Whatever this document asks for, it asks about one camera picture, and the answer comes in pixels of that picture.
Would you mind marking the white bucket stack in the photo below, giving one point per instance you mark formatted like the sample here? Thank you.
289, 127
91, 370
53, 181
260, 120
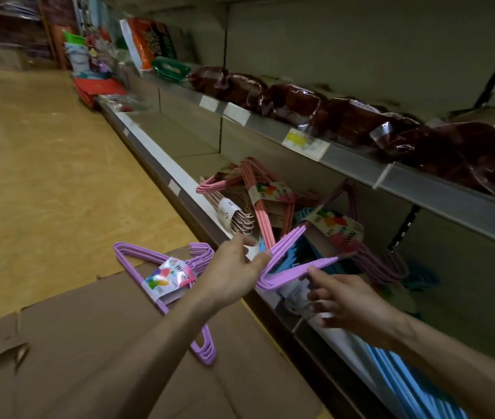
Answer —
77, 56

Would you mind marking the person's left forearm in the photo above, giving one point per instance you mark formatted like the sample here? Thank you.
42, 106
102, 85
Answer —
142, 366

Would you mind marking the orange printed bag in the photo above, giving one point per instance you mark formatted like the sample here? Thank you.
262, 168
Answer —
147, 41

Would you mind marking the light blue hanger bundle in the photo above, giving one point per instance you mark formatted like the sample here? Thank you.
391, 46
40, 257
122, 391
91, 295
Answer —
409, 388

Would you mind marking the pink hanger bundle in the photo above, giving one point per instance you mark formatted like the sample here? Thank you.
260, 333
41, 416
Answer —
261, 222

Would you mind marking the person's right forearm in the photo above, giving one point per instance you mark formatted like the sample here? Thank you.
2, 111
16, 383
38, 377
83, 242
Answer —
470, 370

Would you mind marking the green plastic basket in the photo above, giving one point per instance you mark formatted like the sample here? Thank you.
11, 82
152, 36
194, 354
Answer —
171, 69

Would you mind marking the row of brown wrapped packets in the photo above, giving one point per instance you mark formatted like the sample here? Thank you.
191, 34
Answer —
352, 122

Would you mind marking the rose gold metal hanger bundle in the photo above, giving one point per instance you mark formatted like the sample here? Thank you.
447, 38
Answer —
227, 213

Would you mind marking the person's left hand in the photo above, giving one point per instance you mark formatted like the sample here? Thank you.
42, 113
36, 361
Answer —
230, 274

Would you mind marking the person's right hand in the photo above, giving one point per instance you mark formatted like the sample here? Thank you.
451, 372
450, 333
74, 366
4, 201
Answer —
361, 309

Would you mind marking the flattened brown cardboard box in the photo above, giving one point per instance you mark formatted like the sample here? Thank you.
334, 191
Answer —
77, 336

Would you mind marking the grey hanger bundle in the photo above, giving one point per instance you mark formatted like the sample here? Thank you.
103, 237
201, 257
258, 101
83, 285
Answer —
293, 296

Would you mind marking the grey store shelf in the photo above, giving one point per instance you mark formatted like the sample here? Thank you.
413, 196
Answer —
361, 47

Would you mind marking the pile of colourful small goods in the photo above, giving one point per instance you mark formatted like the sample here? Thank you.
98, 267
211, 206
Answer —
103, 56

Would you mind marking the lilac hanger bundle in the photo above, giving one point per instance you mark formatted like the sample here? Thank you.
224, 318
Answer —
169, 277
291, 274

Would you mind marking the small brown cardboard box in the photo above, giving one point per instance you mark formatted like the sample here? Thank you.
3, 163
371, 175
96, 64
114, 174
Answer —
0, 56

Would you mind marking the clear wrapped packet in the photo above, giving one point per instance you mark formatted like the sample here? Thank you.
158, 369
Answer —
123, 103

